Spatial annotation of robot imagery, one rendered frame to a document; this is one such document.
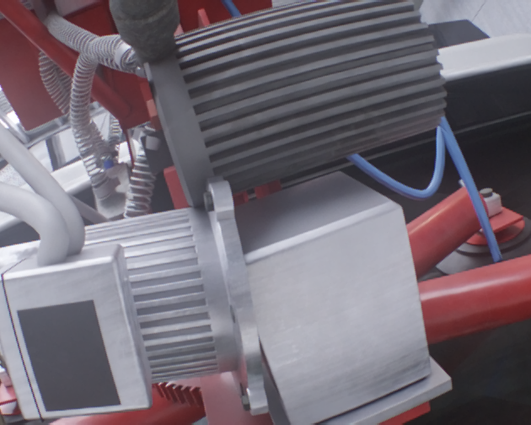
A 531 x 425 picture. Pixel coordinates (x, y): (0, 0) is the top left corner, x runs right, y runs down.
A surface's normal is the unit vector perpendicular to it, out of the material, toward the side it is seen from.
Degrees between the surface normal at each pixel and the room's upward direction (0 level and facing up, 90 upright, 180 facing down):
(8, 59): 160
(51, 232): 105
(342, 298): 116
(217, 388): 26
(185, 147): 127
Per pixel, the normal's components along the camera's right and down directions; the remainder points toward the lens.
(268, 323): 0.17, 0.24
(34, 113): 0.33, 0.81
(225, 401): -0.29, -0.91
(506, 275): -0.36, -0.66
